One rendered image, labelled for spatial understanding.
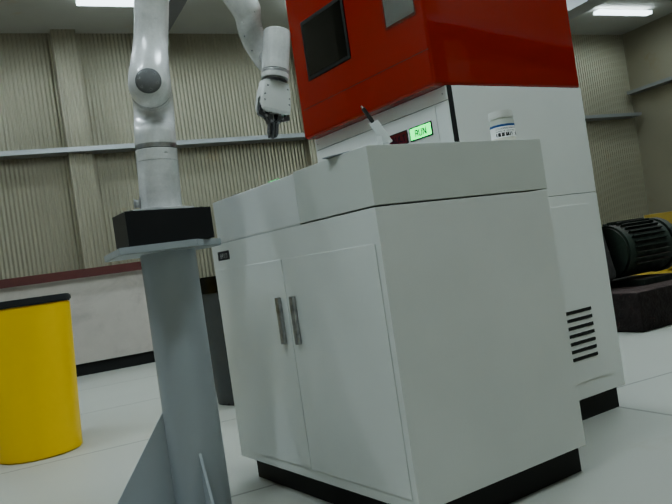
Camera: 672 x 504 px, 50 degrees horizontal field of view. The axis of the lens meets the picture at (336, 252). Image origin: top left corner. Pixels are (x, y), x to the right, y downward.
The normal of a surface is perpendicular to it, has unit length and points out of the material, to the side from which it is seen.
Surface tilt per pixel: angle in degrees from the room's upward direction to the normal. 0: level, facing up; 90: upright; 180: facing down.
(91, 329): 90
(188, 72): 90
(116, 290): 90
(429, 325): 90
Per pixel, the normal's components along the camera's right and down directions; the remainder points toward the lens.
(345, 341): -0.82, 0.11
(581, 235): 0.55, -0.09
